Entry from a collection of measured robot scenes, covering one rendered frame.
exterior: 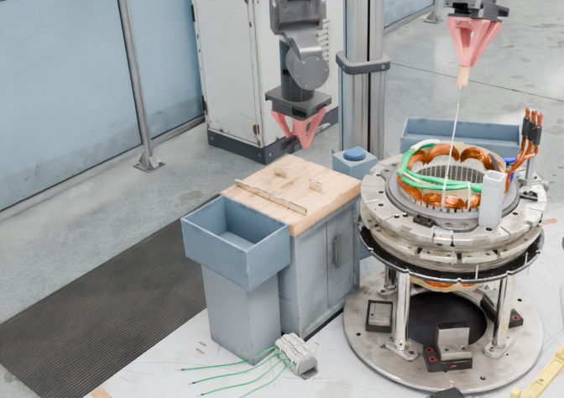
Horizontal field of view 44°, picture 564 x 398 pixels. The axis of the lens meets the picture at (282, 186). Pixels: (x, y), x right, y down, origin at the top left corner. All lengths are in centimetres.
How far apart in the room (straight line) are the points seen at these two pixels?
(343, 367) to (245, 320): 21
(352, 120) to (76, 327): 150
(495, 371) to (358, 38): 76
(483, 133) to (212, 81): 229
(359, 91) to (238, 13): 185
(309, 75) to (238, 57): 244
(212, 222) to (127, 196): 223
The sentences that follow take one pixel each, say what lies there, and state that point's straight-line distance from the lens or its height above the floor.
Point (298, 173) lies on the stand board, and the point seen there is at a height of 106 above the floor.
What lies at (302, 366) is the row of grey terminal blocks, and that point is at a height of 80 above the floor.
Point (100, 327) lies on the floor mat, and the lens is 275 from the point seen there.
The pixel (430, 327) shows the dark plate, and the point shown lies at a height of 78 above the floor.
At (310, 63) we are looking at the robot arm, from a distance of 108.
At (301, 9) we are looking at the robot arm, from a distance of 112.
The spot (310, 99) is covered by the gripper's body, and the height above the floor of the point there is 127.
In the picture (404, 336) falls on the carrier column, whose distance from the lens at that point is 133.
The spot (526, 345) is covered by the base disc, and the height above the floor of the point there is 80.
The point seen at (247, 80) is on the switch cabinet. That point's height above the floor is 46.
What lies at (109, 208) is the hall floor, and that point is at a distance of 348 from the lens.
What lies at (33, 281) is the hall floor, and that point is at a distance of 310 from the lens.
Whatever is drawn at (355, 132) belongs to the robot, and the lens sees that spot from 168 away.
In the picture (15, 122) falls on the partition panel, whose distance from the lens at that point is 328.
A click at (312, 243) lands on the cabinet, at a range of 131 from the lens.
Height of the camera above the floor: 174
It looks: 30 degrees down
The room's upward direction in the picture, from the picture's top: 3 degrees counter-clockwise
